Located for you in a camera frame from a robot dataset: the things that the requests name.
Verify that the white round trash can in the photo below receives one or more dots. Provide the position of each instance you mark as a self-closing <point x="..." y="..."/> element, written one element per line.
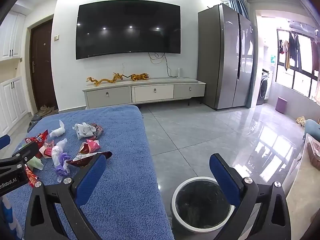
<point x="200" y="200"/>

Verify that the white tissue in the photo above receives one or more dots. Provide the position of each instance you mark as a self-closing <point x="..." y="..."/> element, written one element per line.
<point x="58" y="130"/>

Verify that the green white sign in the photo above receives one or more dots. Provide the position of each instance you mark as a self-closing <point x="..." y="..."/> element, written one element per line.
<point x="272" y="59"/>

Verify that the pink foil wrapper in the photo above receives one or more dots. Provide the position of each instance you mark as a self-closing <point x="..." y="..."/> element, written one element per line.
<point x="91" y="145"/>

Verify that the blue white cloth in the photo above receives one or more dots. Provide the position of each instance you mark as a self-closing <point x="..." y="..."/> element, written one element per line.
<point x="6" y="215"/>

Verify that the blue curtain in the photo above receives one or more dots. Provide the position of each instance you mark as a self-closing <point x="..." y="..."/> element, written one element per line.
<point x="238" y="6"/>

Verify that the white power strip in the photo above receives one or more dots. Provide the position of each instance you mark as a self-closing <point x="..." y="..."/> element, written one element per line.
<point x="179" y="73"/>

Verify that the green wrapper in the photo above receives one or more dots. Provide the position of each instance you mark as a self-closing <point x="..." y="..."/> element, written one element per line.
<point x="37" y="164"/>

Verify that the golden tiger figurine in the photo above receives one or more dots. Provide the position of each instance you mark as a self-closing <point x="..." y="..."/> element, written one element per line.
<point x="138" y="77"/>

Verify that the grey double door fridge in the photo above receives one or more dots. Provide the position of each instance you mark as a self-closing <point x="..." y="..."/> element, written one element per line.
<point x="220" y="55"/>

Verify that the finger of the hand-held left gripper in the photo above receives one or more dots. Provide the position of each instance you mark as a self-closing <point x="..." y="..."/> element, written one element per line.
<point x="28" y="151"/>
<point x="4" y="142"/>

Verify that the white coffee table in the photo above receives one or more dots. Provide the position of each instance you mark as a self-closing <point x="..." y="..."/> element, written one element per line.
<point x="305" y="192"/>

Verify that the white wall cabinet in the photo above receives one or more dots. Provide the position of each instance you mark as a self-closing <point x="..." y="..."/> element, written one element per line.
<point x="11" y="35"/>

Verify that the clear snack tray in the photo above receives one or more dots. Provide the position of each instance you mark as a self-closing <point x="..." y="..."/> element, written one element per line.
<point x="314" y="150"/>

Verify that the black wall television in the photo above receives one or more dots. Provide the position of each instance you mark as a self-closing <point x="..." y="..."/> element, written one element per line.
<point x="127" y="30"/>

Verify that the beige shoes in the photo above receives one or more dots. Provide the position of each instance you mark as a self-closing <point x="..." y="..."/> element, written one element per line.
<point x="48" y="110"/>

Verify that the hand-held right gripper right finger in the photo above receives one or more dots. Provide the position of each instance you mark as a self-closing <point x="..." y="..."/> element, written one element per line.
<point x="225" y="180"/>

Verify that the black framed window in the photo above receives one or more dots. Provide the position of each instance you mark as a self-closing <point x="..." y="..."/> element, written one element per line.
<point x="302" y="82"/>

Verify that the pink hanging clothes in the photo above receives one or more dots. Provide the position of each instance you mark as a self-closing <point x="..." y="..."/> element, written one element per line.
<point x="282" y="46"/>

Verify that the yellow hanging garment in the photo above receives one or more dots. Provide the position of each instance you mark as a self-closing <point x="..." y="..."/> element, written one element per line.
<point x="288" y="55"/>

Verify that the dark patterned wrapper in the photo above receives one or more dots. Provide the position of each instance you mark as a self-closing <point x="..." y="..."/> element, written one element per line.
<point x="98" y="131"/>

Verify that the red snack packet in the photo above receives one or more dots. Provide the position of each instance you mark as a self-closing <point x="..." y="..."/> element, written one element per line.
<point x="37" y="138"/>

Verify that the dark brown door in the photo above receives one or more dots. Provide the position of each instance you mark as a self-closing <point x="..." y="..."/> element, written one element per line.
<point x="41" y="67"/>

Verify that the orange red packet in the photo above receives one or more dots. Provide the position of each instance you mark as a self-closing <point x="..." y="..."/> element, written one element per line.
<point x="31" y="177"/>

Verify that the teal chair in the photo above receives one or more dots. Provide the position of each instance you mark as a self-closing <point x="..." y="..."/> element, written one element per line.
<point x="312" y="128"/>

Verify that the white television cabinet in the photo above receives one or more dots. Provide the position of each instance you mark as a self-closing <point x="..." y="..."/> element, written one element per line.
<point x="152" y="92"/>

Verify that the small clear plastic piece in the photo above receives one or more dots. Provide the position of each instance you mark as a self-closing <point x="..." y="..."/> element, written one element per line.
<point x="60" y="179"/>

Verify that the pink white wrapper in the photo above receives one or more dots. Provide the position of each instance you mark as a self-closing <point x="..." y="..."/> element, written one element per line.
<point x="48" y="148"/>

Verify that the dark hanging garment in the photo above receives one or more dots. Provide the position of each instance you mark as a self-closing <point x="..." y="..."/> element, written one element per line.
<point x="296" y="50"/>

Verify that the golden dragon figurine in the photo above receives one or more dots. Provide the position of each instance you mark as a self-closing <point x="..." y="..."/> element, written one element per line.
<point x="105" y="81"/>

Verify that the purple stool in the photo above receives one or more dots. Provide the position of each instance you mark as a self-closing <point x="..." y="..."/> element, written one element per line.
<point x="281" y="105"/>

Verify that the yellow cloth on floor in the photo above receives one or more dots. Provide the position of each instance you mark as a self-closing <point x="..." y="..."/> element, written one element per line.
<point x="301" y="121"/>

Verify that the wall light switch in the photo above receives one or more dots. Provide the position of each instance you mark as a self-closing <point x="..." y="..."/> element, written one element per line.
<point x="56" y="37"/>

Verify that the dark red foil wrapper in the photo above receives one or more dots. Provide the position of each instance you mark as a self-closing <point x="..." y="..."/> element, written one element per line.
<point x="82" y="160"/>

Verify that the grey slippers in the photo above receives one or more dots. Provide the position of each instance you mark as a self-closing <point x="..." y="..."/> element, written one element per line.
<point x="33" y="123"/>

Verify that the purple plastic bag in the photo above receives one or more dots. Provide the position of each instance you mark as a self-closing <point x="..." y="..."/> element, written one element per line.
<point x="61" y="170"/>

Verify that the grey washing machine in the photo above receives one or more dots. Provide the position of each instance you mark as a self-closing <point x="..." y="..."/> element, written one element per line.
<point x="263" y="90"/>

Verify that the white tall floor cabinet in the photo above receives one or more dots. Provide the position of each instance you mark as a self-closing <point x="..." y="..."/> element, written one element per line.
<point x="12" y="105"/>

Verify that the white printed plastic bag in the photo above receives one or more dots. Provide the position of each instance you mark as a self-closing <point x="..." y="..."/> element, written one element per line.
<point x="82" y="130"/>

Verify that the white translucent plastic bag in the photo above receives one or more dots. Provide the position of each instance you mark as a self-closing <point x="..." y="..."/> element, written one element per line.
<point x="57" y="152"/>

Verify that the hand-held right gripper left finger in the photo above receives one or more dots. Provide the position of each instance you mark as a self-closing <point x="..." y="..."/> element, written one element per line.
<point x="91" y="180"/>

